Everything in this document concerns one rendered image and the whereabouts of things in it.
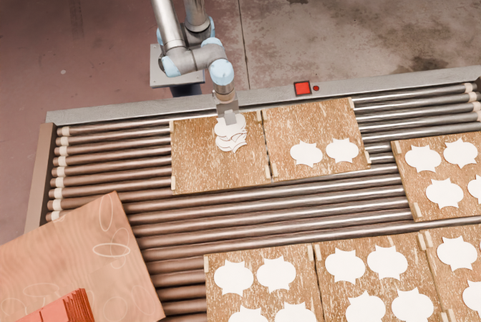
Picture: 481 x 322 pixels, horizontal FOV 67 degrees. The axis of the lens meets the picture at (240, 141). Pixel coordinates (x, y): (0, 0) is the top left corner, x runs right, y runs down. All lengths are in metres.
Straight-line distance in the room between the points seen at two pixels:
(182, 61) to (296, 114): 0.62
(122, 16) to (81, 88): 0.78
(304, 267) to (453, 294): 0.53
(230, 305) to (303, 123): 0.80
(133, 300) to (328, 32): 2.55
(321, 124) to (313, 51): 1.50
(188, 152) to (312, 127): 0.56
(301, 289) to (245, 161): 0.55
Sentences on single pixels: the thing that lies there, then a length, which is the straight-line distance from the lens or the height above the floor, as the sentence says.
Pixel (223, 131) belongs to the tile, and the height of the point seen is 1.00.
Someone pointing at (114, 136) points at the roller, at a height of 0.92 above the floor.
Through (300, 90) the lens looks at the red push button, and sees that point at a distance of 1.75.
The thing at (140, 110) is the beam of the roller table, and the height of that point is 0.92.
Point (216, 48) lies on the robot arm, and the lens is 1.30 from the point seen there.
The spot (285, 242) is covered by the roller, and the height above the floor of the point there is 0.92.
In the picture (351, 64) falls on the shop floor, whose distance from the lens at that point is 3.08.
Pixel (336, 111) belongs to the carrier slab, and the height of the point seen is 0.94.
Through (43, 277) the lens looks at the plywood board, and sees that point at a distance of 1.54.
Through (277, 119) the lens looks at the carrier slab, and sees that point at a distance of 1.65.
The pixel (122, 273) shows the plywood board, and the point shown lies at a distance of 1.43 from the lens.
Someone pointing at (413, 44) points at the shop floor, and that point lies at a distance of 3.35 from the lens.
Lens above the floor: 2.38
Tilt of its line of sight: 65 degrees down
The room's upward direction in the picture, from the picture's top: 5 degrees counter-clockwise
